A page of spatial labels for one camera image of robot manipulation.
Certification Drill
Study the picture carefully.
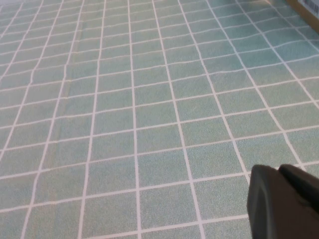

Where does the green white grid tablecloth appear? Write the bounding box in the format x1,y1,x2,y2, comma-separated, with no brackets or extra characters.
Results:
0,0,319,239

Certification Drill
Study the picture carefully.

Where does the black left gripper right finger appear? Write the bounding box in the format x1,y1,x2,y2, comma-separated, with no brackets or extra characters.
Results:
278,163,319,216

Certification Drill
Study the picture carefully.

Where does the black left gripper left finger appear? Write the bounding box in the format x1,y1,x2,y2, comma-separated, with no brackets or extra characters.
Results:
246,164,319,239

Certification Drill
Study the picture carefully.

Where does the brown cardboard shoe box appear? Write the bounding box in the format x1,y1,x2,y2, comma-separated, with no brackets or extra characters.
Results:
285,0,319,28

